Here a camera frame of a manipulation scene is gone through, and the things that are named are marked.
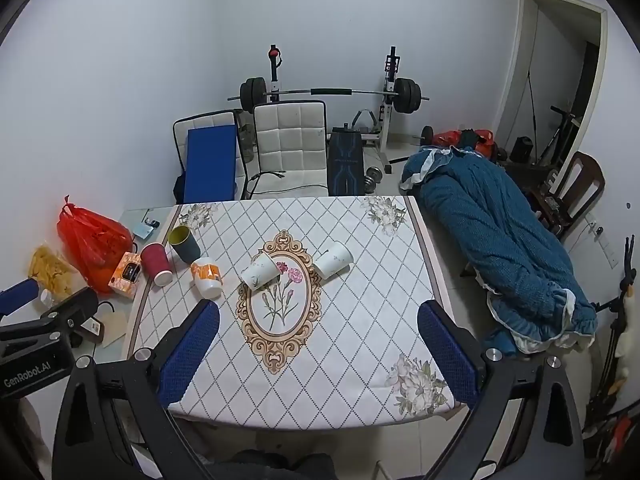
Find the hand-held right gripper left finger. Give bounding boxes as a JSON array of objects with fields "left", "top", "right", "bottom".
[{"left": 52, "top": 299, "right": 221, "bottom": 480}]

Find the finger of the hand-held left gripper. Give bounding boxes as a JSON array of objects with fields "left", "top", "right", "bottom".
[
  {"left": 40, "top": 287, "right": 100, "bottom": 336},
  {"left": 0, "top": 278, "right": 40, "bottom": 318}
]

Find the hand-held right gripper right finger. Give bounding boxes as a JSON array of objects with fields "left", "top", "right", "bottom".
[{"left": 416, "top": 300, "right": 586, "bottom": 480}]

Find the orange and white cup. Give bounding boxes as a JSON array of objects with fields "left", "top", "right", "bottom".
[{"left": 190, "top": 257, "right": 223, "bottom": 300}]

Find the red cup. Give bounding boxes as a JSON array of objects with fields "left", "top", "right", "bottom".
[{"left": 140, "top": 243, "right": 174, "bottom": 287}]

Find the dark green cup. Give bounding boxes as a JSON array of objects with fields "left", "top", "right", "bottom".
[{"left": 168, "top": 226, "right": 202, "bottom": 265}]

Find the white floral paper cup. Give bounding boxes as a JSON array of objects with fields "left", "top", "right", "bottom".
[
  {"left": 313, "top": 241, "right": 354, "bottom": 279},
  {"left": 241, "top": 253, "right": 279, "bottom": 291}
]

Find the bag of yellow chips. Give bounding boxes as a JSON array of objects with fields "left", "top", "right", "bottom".
[{"left": 27, "top": 244, "right": 76, "bottom": 297}]

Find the brown paper bag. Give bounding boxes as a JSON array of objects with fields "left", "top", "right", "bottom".
[{"left": 95, "top": 302, "right": 132, "bottom": 348}]

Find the orange tissue box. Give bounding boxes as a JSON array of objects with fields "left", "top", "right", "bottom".
[{"left": 108, "top": 251, "right": 144, "bottom": 302}]

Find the red plastic bag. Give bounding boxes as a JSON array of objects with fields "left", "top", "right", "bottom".
[{"left": 56, "top": 196, "right": 135, "bottom": 295}]

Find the floral diamond pattern tablecloth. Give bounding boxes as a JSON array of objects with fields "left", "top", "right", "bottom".
[{"left": 125, "top": 195, "right": 458, "bottom": 433}]

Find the blue quilted blanket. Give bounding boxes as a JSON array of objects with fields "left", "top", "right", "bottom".
[{"left": 400, "top": 146, "right": 598, "bottom": 356}]

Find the black tripod stand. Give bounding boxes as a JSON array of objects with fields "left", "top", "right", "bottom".
[{"left": 587, "top": 237, "right": 640, "bottom": 411}]

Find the blue mat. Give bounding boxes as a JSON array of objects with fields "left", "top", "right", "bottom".
[{"left": 182, "top": 125, "right": 238, "bottom": 205}]

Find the dark wooden chair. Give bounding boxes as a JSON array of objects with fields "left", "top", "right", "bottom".
[{"left": 530, "top": 151, "right": 606, "bottom": 241}]

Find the black pad with blue lines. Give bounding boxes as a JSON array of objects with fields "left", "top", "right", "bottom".
[{"left": 327, "top": 127, "right": 363, "bottom": 197}]

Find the black speaker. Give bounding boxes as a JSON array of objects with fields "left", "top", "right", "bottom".
[{"left": 510, "top": 136, "right": 537, "bottom": 163}]

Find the white padded chair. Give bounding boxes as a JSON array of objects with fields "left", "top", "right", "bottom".
[
  {"left": 248, "top": 100, "right": 331, "bottom": 200},
  {"left": 172, "top": 109, "right": 247, "bottom": 201}
]

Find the black scooter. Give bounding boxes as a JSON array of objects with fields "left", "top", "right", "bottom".
[{"left": 537, "top": 106, "right": 581, "bottom": 166}]

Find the white weight rack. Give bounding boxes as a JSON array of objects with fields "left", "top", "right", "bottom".
[{"left": 265, "top": 45, "right": 402, "bottom": 171}]

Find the barbell with black plates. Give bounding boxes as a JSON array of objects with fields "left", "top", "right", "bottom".
[{"left": 227, "top": 76, "right": 431, "bottom": 115}]

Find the black cable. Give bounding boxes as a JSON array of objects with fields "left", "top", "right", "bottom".
[{"left": 249, "top": 170, "right": 287, "bottom": 197}]

